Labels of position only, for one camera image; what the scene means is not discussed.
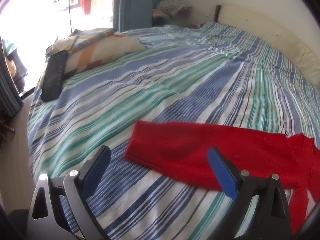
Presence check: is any red knit sweater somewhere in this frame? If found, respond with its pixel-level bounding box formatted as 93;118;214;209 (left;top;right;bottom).
124;119;320;234

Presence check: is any blue green striped bedspread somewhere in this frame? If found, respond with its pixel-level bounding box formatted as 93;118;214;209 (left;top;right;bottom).
27;22;319;239

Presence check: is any cream padded headboard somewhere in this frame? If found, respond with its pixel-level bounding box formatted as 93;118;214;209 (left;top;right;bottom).
214;4;319;88

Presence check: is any pile of clothes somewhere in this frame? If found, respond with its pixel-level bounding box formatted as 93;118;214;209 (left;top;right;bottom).
151;0;193;27

